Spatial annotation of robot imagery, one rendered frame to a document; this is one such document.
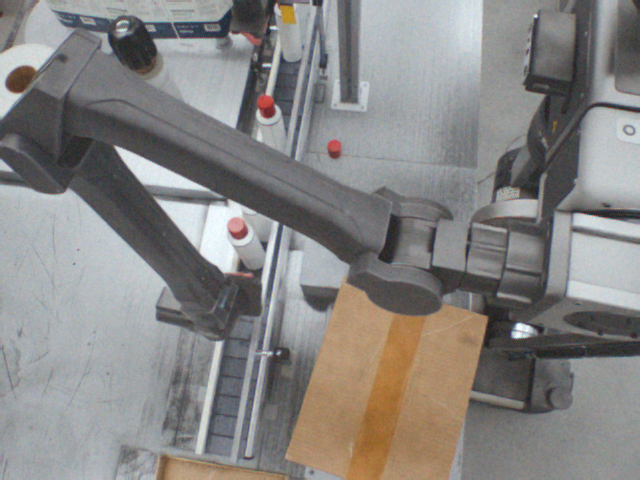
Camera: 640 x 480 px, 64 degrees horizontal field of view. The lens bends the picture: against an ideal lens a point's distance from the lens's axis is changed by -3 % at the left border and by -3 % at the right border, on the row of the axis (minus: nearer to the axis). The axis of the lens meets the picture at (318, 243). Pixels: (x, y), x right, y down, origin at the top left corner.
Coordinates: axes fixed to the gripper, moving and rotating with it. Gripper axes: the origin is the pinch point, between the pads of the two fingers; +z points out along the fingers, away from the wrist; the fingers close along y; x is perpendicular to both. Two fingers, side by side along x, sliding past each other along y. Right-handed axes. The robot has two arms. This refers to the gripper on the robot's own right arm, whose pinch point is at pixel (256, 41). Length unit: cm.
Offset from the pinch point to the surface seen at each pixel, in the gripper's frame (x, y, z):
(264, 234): 8.2, 41.8, 8.8
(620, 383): 124, 49, 102
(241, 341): 6, 64, 14
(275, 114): 8.4, 20.3, -3.1
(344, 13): 20.1, 1.5, -12.0
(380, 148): 29.7, 13.2, 18.7
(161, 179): -19.4, 29.6, 13.7
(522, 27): 87, -105, 101
